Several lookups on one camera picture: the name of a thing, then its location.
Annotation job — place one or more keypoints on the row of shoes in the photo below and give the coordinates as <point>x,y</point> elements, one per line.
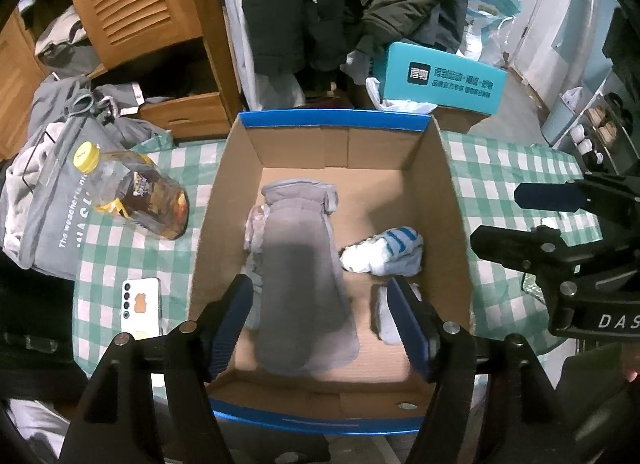
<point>592,119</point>

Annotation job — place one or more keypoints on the dark navy hanging coat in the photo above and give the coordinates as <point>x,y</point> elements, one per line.
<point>442,34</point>

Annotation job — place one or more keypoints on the white smartphone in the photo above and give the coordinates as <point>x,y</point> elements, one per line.
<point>142,304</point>

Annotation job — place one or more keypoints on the grey clothes pile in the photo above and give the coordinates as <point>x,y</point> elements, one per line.
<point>65,204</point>

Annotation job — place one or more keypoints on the blue-rimmed cardboard box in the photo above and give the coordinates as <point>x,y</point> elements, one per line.
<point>360,199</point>

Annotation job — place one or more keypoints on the brown cardboard box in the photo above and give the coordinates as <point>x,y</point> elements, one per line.
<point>462,119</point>

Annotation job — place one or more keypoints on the white sock with blue stripes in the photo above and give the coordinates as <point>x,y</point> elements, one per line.
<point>390,249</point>

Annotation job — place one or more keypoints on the yellow-capped plastic bottle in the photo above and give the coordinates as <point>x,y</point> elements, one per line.
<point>145,194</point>

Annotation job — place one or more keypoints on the grey hoodie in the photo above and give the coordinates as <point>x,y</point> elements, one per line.
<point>62,94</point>

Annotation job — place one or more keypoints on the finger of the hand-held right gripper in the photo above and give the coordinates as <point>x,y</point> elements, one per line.
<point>550,196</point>
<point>520,244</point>

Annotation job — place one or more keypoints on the large grey sock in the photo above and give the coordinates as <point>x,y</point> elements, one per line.
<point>305,294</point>

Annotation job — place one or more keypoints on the white patterned sock bundle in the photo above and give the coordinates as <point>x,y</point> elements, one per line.
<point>256,231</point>

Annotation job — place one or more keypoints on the blue plastic bag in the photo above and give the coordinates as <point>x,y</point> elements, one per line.
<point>492,4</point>

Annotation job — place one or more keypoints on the pale blue trash bin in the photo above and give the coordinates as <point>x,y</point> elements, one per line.
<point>560,119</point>

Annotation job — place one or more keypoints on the black hanging coat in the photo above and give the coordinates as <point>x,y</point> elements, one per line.
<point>280,19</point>

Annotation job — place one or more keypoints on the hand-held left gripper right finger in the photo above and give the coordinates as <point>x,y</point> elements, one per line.
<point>407,324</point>

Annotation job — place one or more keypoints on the teal printed box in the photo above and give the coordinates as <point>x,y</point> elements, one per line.
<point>450,79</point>

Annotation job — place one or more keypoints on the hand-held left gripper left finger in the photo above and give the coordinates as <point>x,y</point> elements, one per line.
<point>232,324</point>

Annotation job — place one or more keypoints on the metal shoe rack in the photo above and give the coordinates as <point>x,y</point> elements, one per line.
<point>600,134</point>

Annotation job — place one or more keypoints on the white plastic bag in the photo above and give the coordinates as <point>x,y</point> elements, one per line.
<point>400,106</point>

